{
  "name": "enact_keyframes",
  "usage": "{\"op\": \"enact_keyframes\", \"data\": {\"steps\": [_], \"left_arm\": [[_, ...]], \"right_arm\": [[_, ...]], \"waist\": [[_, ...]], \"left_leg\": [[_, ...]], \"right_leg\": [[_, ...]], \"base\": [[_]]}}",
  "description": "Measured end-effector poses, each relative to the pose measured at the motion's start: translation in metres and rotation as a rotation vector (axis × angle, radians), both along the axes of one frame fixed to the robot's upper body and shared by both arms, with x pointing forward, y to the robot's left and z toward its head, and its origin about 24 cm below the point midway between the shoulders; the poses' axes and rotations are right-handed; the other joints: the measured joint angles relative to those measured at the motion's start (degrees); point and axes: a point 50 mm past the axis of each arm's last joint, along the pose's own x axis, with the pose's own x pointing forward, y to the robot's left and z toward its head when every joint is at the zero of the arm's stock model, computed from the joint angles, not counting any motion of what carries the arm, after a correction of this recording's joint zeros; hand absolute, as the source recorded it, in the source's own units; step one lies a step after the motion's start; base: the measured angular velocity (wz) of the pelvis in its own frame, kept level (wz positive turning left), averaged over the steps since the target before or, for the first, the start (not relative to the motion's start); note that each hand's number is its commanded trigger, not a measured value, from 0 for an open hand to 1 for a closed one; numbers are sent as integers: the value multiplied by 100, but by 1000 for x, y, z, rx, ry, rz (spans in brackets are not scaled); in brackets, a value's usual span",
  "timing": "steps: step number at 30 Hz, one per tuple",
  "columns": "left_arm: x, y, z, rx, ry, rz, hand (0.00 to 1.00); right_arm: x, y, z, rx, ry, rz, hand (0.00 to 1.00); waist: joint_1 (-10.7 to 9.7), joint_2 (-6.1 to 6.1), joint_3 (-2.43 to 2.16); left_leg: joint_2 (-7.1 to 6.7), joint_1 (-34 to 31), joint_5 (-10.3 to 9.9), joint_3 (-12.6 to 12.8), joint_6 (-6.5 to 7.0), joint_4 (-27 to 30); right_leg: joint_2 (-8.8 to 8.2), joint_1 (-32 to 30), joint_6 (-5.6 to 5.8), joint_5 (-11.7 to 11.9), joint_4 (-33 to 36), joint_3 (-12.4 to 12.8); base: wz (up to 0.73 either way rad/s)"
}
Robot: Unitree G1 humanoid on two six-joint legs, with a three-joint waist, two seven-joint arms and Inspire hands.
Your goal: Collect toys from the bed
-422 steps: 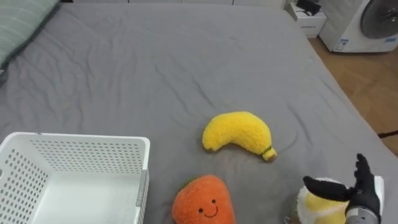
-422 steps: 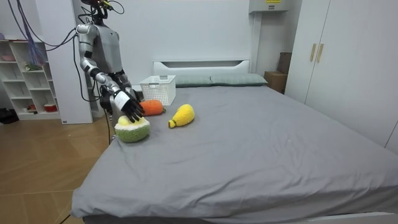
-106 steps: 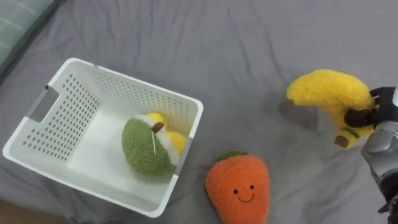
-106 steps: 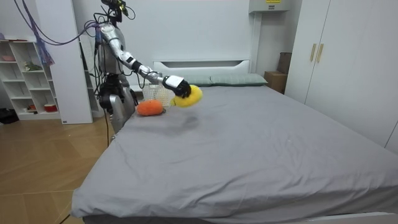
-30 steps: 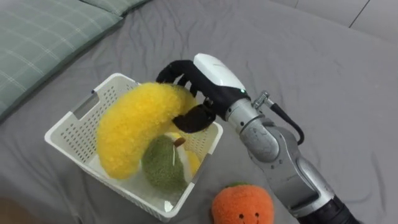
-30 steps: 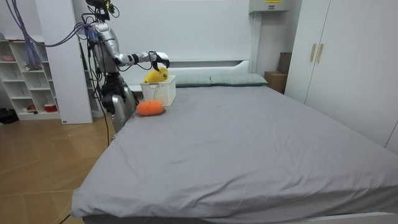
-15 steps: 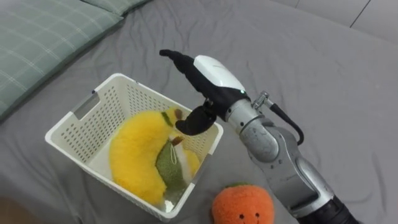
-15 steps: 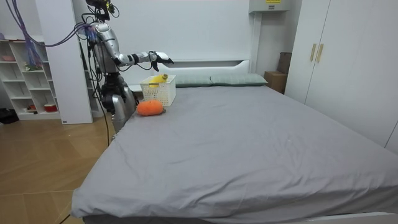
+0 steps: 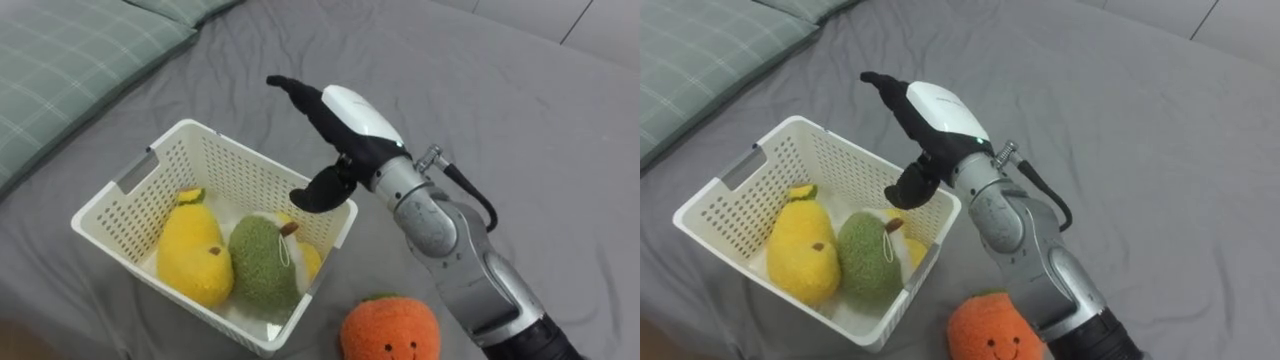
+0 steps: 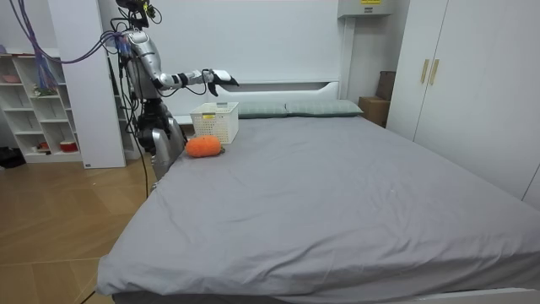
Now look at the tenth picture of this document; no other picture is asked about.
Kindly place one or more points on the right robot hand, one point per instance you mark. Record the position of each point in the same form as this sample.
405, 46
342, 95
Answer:
221, 77

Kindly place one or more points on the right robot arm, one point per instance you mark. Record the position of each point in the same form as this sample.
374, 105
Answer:
190, 78

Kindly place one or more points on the white perforated plastic basket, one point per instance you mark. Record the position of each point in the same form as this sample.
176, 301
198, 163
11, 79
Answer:
215, 126

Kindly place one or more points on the green striped pillow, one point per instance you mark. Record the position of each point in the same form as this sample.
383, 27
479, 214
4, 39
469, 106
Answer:
325, 107
261, 110

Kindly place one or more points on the orange smiling fruit soft toy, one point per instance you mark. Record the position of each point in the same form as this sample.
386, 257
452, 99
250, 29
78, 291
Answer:
202, 146

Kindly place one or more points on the robot body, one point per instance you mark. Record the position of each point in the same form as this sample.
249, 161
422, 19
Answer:
136, 80

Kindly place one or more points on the robot legs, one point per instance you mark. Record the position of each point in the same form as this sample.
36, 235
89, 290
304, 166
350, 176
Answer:
162, 143

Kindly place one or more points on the tall white cabinet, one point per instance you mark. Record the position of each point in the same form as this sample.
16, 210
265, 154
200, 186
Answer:
88, 105

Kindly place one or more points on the grey bed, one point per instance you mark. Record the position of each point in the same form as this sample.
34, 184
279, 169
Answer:
316, 190

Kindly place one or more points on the light brown cardboard box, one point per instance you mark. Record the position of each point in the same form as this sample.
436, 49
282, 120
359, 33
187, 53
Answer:
373, 110

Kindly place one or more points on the dark brown cardboard box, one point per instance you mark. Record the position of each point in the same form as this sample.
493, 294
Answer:
386, 84

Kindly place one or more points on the red and white pot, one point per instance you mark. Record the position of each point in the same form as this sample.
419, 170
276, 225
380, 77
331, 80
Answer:
68, 146

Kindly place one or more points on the small potted plant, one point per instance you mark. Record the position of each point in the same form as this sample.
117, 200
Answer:
43, 90

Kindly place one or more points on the white open shelf unit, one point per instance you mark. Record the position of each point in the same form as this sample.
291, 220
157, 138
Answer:
50, 158

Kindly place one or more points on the pink bowl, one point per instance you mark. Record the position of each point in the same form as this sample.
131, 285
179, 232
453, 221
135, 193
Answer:
11, 79

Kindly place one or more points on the black bag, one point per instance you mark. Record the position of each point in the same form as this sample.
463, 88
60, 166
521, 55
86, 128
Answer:
10, 157

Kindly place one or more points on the white wardrobe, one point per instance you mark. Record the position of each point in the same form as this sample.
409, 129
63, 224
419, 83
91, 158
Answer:
476, 105

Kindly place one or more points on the grey wall box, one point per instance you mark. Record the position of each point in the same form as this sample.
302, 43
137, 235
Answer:
365, 8

